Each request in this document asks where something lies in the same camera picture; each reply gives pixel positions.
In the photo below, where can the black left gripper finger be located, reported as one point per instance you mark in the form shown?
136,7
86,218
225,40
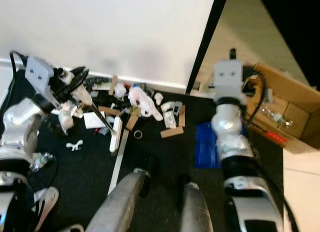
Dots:
81,71
81,83

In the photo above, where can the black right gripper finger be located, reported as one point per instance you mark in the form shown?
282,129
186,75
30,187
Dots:
232,53

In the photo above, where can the small broom with white head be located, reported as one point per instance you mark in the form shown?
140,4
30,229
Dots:
116,134

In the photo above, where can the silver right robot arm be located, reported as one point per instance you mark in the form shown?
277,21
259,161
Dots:
230,132

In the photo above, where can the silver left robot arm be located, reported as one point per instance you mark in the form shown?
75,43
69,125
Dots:
20,127

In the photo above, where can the short brown cardboard piece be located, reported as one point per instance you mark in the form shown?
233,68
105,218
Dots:
113,85

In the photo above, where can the white crumpled paper wad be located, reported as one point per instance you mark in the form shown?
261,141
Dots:
65,120

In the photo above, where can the white square card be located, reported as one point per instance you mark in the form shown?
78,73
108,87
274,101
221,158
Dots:
94,121

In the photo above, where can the slanted brown cardboard strip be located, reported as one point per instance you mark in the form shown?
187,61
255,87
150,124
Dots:
132,120

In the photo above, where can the white bone-shaped piece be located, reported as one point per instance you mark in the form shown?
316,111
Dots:
75,146

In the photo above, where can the large white crumpled scrap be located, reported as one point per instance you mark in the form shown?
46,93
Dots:
142,101

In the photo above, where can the small white scrap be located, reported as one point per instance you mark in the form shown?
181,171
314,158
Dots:
158,98

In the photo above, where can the narrow upright cardboard strip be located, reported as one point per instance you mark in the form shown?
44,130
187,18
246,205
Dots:
181,116

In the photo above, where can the small white box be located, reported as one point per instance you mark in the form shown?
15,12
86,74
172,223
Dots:
169,120

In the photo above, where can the long white strip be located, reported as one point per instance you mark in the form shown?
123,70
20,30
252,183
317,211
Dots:
117,169

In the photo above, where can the red label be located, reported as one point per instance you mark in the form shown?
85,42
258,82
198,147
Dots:
275,137

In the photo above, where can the blue plastic dustpan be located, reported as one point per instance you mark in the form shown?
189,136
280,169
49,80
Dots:
206,144

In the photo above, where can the flat brown cardboard piece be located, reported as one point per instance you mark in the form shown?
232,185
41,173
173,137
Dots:
172,132

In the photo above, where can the white striped shoe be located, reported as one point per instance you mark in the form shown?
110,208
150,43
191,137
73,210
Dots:
46,204

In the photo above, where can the grey left robot leg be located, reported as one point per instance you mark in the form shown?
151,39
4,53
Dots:
122,202

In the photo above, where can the grey robot leg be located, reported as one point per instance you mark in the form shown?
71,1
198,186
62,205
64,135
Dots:
122,202
195,209

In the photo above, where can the grey right robot leg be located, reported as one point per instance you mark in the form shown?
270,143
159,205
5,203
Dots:
195,209

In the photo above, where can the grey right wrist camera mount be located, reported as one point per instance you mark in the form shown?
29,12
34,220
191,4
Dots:
228,77

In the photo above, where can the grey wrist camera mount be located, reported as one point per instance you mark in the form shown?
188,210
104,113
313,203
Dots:
228,77
39,72

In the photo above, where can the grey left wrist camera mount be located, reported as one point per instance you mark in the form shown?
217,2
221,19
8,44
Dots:
39,72

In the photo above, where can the black door frame post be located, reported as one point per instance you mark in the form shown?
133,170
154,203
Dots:
206,42

